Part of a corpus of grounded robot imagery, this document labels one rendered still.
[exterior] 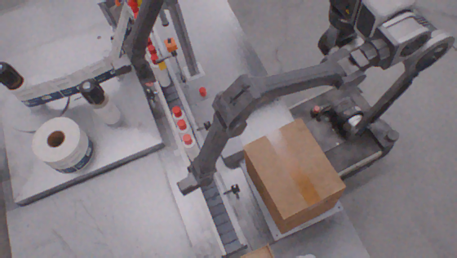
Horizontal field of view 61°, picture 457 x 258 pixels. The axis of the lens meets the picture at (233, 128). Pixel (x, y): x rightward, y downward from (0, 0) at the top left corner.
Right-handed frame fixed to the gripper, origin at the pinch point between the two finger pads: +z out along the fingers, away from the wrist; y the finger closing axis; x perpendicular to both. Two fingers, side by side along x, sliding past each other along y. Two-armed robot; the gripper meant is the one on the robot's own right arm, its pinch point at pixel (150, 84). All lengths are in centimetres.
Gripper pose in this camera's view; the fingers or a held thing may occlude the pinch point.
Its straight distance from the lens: 172.6
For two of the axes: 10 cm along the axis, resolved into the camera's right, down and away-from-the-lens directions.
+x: 9.2, -3.9, 1.0
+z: 0.9, 4.4, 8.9
